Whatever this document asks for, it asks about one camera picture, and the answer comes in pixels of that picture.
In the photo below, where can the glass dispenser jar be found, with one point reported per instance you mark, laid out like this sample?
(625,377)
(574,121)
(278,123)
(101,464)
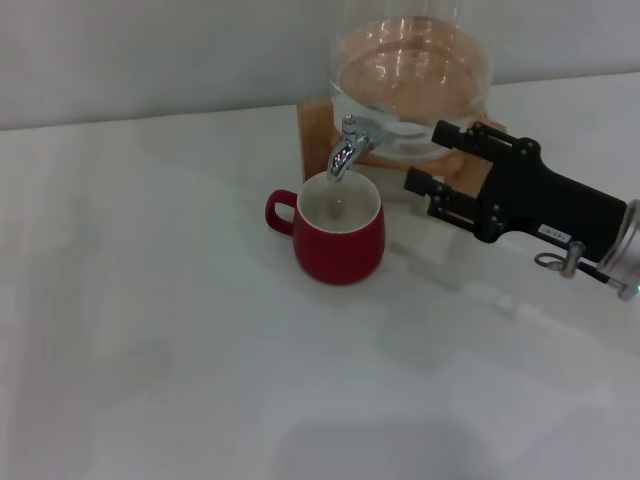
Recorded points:
(410,65)

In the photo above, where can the wooden dispenser stand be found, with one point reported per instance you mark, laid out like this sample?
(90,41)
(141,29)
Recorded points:
(315,140)

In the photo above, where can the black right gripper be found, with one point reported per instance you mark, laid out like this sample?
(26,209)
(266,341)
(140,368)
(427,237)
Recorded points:
(540,200)

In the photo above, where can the metal wrist connector plug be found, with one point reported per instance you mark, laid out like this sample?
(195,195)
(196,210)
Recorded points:
(570,260)

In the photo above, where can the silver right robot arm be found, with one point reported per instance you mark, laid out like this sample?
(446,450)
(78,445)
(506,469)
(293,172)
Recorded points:
(625,250)

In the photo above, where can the chrome faucet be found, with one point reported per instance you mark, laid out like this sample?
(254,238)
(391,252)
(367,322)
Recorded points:
(342,152)

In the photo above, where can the red ceramic cup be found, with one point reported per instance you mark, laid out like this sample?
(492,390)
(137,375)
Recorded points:
(340,250)

